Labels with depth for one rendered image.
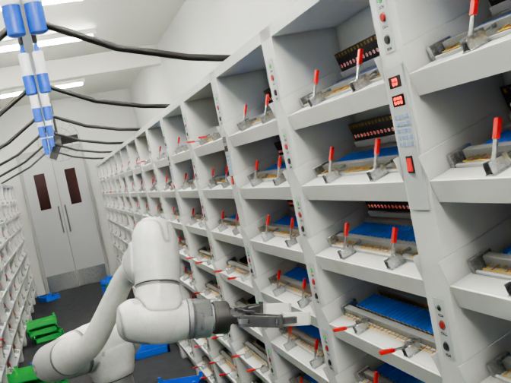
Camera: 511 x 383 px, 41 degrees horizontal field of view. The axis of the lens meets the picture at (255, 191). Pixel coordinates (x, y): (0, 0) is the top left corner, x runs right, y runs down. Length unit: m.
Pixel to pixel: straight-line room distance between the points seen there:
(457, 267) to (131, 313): 0.69
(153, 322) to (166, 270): 0.12
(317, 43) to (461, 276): 0.92
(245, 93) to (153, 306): 1.32
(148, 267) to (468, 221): 0.69
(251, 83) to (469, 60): 1.61
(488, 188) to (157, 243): 0.75
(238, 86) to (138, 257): 1.23
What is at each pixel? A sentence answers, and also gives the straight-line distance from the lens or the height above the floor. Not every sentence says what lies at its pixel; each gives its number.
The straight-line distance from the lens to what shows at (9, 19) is 2.49.
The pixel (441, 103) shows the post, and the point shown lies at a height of 1.47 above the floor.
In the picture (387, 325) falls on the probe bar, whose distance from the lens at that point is 1.77.
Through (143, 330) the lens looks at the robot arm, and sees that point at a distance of 1.53.
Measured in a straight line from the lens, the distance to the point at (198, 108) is 3.33.
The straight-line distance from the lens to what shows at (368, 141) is 1.91.
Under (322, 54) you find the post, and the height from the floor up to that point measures 1.69.
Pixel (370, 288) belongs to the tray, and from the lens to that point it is 2.05.
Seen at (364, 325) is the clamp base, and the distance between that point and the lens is 1.85.
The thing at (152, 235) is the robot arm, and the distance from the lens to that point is 1.57.
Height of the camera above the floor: 1.45
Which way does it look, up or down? 3 degrees down
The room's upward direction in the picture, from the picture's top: 12 degrees counter-clockwise
